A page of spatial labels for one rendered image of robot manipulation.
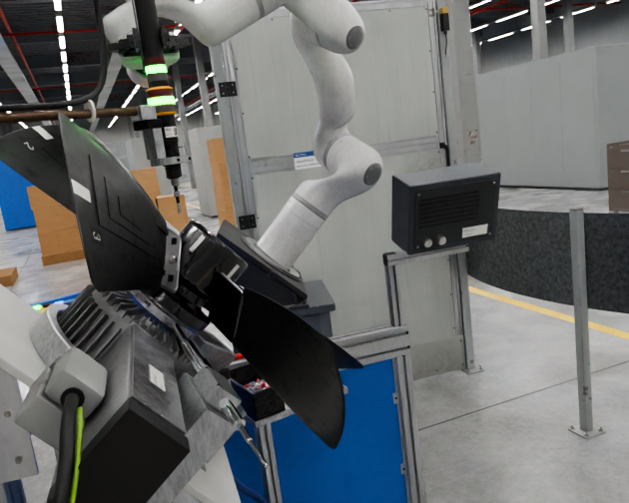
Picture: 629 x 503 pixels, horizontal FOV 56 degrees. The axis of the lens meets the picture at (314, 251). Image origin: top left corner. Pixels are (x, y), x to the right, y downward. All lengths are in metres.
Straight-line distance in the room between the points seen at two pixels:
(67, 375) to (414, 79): 2.71
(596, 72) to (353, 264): 7.97
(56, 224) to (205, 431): 9.54
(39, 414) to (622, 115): 10.59
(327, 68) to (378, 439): 0.99
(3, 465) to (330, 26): 1.05
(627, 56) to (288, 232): 9.73
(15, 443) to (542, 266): 2.28
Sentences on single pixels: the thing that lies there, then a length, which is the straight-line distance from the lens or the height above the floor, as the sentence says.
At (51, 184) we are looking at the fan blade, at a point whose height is 1.35.
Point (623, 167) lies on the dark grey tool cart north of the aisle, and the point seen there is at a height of 0.62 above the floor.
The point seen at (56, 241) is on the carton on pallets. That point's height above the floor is 0.34.
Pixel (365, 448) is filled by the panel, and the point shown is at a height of 0.54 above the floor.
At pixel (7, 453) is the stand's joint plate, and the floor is 0.99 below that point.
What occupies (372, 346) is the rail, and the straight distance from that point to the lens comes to 1.58.
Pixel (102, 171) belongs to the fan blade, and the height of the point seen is 1.36.
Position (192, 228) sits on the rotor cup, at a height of 1.26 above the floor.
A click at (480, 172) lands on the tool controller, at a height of 1.23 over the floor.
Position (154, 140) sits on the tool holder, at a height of 1.40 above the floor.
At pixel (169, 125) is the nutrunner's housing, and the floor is 1.42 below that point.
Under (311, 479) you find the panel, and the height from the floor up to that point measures 0.49.
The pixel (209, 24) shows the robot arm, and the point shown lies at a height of 1.62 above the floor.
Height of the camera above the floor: 1.37
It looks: 10 degrees down
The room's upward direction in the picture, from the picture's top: 7 degrees counter-clockwise
